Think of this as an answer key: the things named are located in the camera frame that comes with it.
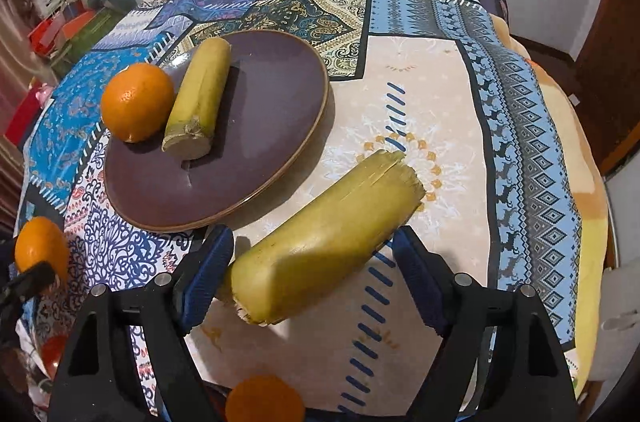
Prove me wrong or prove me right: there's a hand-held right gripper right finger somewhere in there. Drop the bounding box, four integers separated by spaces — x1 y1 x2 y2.
390 225 577 422

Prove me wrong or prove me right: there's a red bag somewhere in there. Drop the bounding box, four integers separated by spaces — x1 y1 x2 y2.
4 93 42 149

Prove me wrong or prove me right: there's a yellow blanket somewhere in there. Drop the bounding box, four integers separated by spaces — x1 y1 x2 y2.
487 13 622 403

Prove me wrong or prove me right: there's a red box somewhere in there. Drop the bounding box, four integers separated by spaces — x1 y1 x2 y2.
27 10 67 54

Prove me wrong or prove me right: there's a red round object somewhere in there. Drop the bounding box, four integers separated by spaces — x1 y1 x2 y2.
40 334 69 379

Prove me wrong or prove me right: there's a purple ceramic plate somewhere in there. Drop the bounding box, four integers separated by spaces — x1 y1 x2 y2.
103 29 330 232

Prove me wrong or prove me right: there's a small yellow-green banana piece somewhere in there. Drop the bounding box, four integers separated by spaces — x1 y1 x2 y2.
161 37 234 161

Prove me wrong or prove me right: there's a patterned blue patchwork tablecloth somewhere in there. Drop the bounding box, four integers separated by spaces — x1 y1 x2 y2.
12 0 584 419

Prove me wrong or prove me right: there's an orange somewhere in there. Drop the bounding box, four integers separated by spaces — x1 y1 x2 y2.
225 375 306 422
14 216 70 290
100 63 176 144

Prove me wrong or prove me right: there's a green box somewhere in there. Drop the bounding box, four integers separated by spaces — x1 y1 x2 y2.
64 8 127 70

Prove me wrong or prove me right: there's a wooden door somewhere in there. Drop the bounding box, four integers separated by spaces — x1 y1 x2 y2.
574 0 640 178

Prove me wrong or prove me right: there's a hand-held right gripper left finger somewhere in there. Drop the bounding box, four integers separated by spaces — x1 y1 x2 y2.
47 225 236 422

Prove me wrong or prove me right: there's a large yellow-green banana piece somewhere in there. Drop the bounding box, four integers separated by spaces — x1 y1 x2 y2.
227 149 426 326

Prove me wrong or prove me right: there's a dark blue cloth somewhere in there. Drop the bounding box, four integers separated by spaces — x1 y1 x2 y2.
474 0 512 24

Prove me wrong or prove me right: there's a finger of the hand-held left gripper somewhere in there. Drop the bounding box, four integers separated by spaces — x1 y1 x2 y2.
0 261 57 309

